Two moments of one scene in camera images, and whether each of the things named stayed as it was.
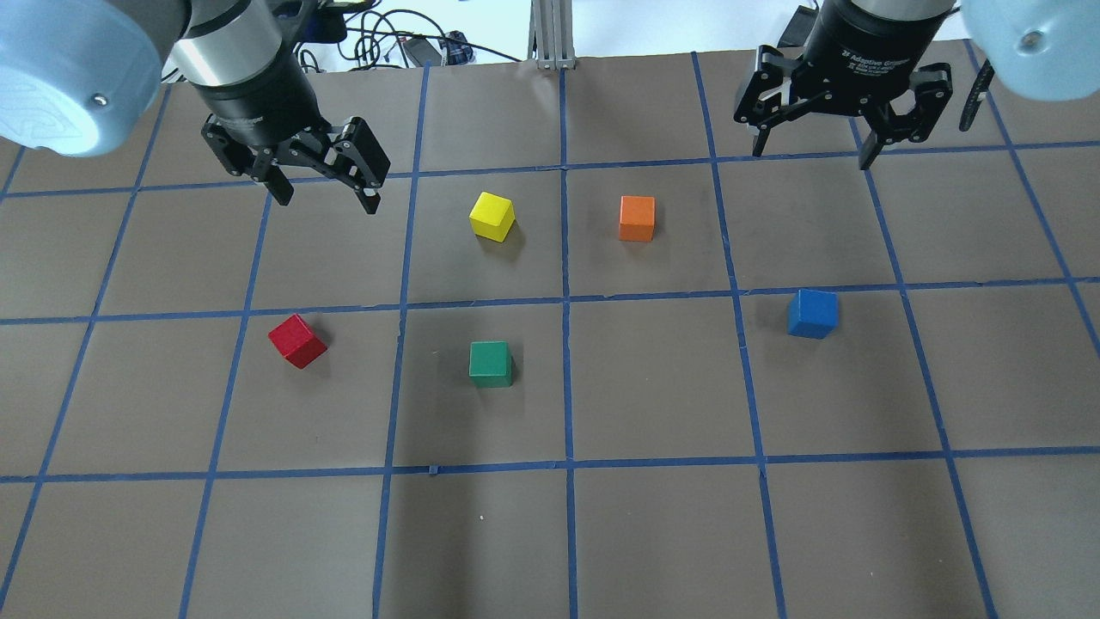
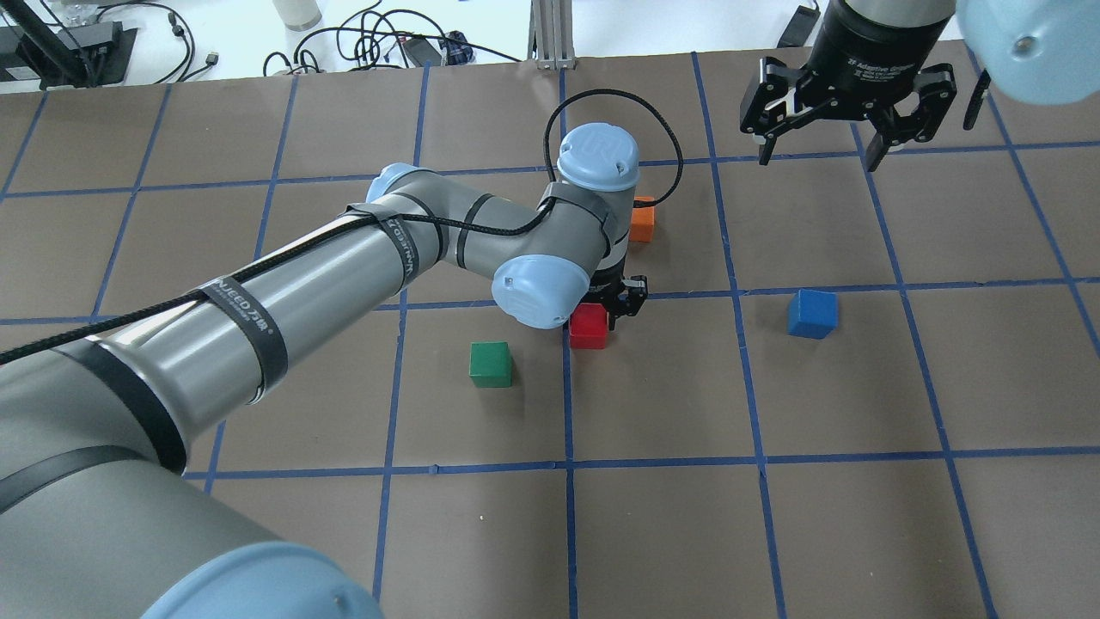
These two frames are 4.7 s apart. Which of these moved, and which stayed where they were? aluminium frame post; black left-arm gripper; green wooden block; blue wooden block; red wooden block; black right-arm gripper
Moved: red wooden block; black left-arm gripper
Stayed: blue wooden block; aluminium frame post; green wooden block; black right-arm gripper
